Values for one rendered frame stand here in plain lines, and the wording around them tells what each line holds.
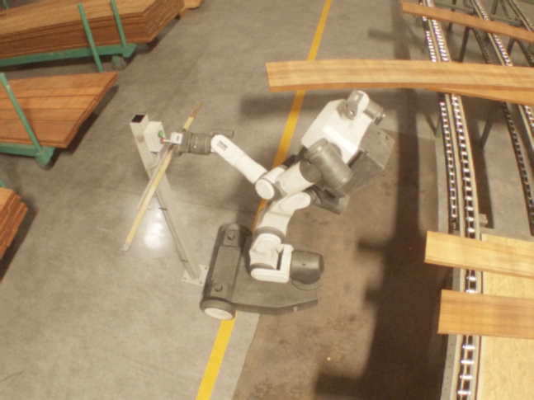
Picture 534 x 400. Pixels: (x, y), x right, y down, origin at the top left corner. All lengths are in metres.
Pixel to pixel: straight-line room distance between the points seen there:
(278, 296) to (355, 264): 0.58
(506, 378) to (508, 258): 0.57
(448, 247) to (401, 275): 0.93
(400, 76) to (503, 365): 1.82
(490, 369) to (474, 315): 0.26
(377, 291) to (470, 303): 1.04
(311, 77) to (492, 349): 1.81
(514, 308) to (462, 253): 0.38
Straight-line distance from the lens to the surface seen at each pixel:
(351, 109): 1.45
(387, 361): 2.49
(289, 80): 2.47
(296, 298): 2.40
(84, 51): 4.90
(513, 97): 3.01
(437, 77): 2.75
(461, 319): 1.72
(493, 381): 1.75
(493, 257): 1.92
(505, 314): 1.82
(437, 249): 1.83
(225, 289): 2.41
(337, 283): 2.64
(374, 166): 1.50
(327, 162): 1.36
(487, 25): 4.07
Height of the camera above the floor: 2.35
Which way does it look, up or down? 52 degrees down
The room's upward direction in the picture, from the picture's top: 8 degrees counter-clockwise
